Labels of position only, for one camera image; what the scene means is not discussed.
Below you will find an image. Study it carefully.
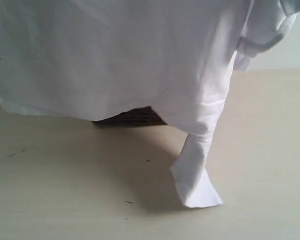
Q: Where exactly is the brown wicker basket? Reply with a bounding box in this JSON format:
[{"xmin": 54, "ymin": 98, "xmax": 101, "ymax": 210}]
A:
[{"xmin": 92, "ymin": 106, "xmax": 166, "ymax": 128}]

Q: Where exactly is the white t-shirt with red lettering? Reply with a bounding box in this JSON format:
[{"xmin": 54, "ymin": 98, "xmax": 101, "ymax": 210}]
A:
[{"xmin": 0, "ymin": 0, "xmax": 300, "ymax": 208}]

